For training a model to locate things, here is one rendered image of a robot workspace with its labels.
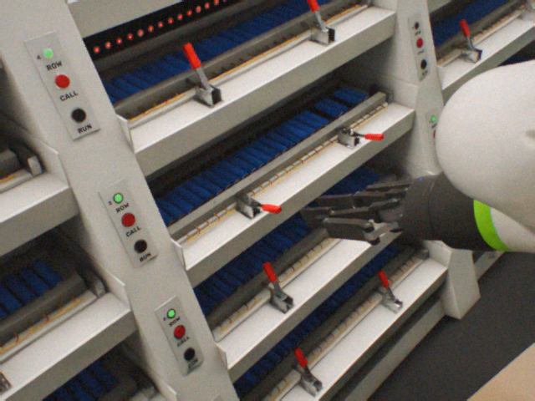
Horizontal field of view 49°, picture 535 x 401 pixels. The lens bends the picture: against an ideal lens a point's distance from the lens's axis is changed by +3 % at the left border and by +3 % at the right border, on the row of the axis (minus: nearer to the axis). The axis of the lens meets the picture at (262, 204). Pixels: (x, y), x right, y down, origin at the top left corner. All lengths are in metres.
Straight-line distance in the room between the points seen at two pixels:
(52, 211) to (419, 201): 0.44
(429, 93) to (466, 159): 0.81
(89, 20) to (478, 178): 0.52
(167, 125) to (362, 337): 0.63
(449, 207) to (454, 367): 0.79
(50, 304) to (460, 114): 0.60
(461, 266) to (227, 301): 0.63
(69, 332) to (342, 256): 0.54
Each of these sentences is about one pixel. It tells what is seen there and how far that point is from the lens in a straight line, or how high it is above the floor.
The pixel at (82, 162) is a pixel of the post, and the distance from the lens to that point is 0.76.
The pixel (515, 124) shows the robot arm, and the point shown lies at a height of 0.77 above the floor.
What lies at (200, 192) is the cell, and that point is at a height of 0.60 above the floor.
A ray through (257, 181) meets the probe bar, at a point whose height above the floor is 0.58.
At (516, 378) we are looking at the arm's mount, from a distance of 0.79.
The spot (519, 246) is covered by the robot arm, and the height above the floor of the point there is 0.61.
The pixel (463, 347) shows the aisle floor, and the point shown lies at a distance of 1.41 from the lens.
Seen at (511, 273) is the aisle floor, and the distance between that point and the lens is 1.62.
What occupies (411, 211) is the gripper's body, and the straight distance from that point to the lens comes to 0.66.
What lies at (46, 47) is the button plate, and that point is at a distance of 0.75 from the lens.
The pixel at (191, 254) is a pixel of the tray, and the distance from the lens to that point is 0.89.
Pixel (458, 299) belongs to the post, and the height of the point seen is 0.05.
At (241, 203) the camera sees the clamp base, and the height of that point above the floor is 0.57.
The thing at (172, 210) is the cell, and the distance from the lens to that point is 0.94.
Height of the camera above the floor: 0.93
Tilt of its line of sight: 24 degrees down
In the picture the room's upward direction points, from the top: 19 degrees counter-clockwise
